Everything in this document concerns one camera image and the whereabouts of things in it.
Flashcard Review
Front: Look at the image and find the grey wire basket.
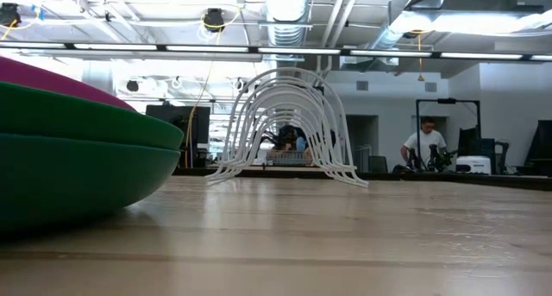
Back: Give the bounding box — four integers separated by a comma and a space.
267, 149, 314, 167

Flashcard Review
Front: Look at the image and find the white plate green underside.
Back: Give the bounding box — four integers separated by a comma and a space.
0, 82, 185, 151

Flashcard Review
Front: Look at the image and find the person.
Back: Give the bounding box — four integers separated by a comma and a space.
399, 117, 449, 172
269, 123, 310, 166

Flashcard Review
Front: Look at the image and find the pink plate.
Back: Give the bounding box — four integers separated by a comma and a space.
0, 56, 137, 112

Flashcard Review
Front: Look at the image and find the smooth silver ceiling duct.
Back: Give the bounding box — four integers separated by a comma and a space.
370, 0, 454, 51

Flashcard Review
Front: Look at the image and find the yellow ceiling pendant cord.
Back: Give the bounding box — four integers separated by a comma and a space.
409, 27, 428, 82

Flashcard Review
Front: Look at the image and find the black monitor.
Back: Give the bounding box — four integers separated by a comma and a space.
524, 119, 552, 177
145, 104, 211, 167

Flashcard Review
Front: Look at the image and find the white plate teal underside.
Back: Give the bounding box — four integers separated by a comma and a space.
0, 133, 181, 232

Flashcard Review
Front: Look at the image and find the white box device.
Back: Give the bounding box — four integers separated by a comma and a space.
455, 154, 492, 174

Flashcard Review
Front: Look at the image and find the black background frame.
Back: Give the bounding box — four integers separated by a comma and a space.
415, 96, 482, 172

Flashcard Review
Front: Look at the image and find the white wire dish rack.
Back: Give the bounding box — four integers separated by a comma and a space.
204, 66, 371, 188

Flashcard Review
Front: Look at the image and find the long ceiling light strip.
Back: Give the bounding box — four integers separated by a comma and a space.
0, 40, 552, 62

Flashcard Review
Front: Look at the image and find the silver ribbed ventilation duct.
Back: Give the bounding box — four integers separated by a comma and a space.
265, 0, 314, 47

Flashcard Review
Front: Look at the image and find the yellow hanging cable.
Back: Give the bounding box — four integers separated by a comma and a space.
184, 10, 242, 167

